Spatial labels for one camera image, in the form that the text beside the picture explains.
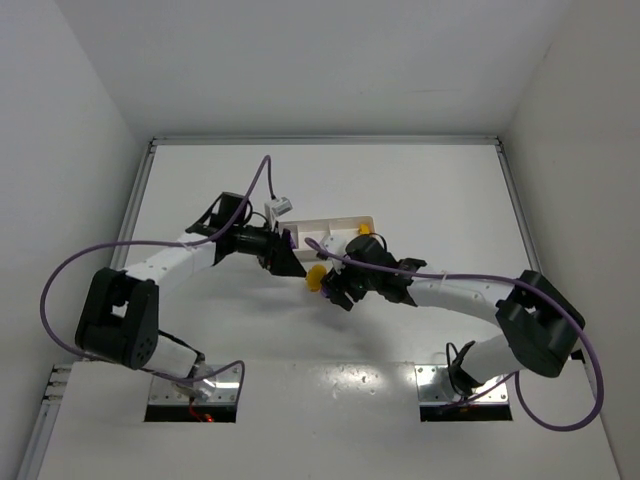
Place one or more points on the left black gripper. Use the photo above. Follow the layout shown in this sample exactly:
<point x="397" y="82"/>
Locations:
<point x="273" y="248"/>

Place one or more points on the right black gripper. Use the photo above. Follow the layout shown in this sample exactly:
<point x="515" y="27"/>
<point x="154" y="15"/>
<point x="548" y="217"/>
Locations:
<point x="345" y="285"/>

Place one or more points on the yellow rounded lego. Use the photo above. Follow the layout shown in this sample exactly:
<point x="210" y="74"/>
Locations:
<point x="314" y="277"/>

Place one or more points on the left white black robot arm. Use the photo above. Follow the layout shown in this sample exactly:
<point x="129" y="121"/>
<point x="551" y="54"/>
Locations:
<point x="120" y="318"/>

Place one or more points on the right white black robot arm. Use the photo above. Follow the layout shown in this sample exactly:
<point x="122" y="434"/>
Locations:
<point x="537" y="324"/>

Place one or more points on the white three-compartment tray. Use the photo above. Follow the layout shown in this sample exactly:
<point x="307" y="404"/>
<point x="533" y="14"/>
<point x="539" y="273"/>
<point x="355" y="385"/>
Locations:
<point x="318" y="228"/>

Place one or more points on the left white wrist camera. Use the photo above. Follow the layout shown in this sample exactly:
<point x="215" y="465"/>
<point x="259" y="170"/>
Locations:
<point x="276" y="208"/>

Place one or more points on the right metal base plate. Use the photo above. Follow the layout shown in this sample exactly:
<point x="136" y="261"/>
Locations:
<point x="434" y="389"/>

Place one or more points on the metal base plate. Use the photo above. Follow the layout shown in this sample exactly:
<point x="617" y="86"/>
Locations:
<point x="218" y="390"/>
<point x="434" y="389"/>

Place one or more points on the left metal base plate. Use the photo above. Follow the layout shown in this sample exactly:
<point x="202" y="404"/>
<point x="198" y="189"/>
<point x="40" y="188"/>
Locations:
<point x="218" y="390"/>

